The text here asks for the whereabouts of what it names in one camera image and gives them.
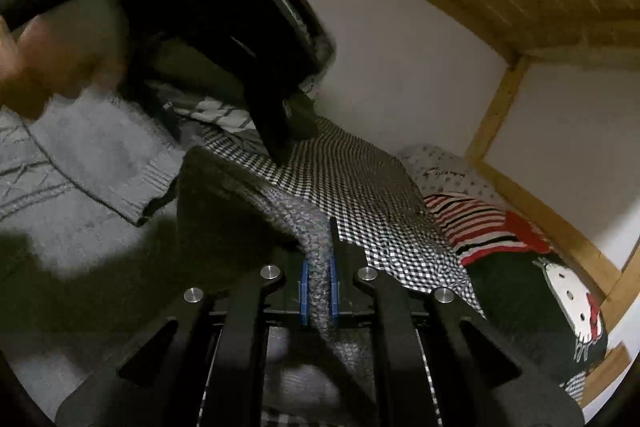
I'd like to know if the white dotted pillow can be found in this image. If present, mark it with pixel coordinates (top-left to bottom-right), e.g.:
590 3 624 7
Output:
400 143 497 208

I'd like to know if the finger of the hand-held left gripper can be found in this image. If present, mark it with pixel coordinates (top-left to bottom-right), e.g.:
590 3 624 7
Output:
244 88 320 164

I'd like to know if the person's left hand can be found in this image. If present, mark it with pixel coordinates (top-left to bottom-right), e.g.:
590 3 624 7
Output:
0 0 131 120

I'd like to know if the white grey striped cloth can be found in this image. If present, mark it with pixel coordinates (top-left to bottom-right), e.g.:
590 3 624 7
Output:
164 96 257 131

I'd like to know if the black white checkered bed sheet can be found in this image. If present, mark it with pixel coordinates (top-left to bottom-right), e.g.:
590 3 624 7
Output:
165 107 587 427

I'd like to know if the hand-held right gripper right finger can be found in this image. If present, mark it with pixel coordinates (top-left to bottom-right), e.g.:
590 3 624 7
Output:
327 217 586 427

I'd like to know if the grey knitted sweater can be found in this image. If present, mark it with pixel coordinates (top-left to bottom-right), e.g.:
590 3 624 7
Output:
0 89 383 427

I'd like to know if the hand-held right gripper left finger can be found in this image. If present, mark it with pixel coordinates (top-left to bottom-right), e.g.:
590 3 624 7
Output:
55 239 313 427

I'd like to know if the green striped cartoon blanket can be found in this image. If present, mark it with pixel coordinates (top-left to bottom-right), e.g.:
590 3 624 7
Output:
424 191 610 389

